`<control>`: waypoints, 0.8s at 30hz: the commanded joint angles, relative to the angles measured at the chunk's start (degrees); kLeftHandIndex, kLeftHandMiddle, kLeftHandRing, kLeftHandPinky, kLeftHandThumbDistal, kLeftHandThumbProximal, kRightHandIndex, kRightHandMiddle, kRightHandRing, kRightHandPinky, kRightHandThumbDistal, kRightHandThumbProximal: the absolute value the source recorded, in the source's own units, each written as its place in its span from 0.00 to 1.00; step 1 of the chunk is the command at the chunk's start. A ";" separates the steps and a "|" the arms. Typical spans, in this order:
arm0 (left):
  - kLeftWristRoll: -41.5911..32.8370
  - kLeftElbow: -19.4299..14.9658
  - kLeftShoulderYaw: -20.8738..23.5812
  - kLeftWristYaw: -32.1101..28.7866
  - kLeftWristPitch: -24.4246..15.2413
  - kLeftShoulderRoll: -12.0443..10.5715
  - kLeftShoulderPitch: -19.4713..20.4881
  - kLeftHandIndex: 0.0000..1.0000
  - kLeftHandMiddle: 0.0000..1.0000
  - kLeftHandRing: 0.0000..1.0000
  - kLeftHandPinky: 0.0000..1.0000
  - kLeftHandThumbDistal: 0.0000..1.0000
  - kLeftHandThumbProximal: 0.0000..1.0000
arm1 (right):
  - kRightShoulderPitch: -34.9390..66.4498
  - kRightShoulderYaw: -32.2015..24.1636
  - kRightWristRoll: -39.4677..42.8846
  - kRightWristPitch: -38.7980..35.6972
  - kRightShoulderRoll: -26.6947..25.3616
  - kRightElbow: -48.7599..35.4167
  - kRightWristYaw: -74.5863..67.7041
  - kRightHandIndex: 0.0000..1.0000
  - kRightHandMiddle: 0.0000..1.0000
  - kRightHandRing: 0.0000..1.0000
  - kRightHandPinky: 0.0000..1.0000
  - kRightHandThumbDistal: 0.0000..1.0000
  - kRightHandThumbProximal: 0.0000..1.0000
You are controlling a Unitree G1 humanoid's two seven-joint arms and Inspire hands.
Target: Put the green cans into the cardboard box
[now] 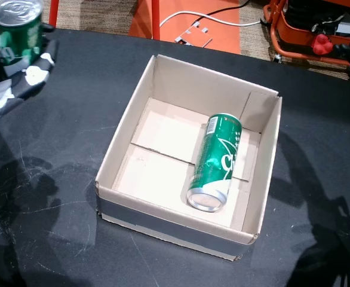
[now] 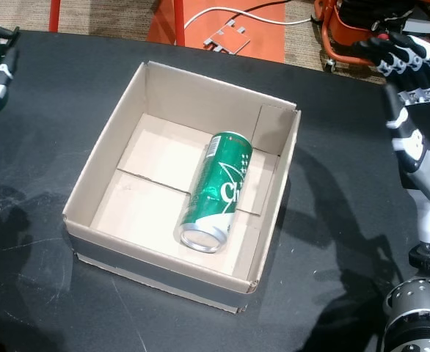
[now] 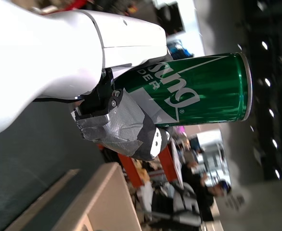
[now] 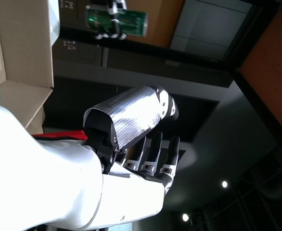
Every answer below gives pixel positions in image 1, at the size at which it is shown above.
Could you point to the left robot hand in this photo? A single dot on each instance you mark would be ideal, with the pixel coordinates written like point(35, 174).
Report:
point(34, 74)

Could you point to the green Chilsung cider can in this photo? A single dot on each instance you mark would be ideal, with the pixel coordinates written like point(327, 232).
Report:
point(19, 36)
point(216, 161)

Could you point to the open cardboard box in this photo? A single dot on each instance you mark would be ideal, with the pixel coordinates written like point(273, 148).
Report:
point(169, 179)

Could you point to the grey flat device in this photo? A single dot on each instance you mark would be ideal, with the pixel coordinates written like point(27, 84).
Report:
point(348, 28)

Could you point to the red knob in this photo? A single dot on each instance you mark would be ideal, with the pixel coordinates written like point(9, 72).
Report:
point(321, 45)

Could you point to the orange utility cart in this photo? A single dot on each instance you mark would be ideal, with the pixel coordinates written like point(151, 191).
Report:
point(294, 30)

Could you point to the orange floor plate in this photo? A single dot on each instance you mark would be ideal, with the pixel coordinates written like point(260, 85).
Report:
point(222, 39)

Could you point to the orange frame post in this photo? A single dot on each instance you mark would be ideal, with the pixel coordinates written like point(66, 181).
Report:
point(53, 13)
point(155, 18)

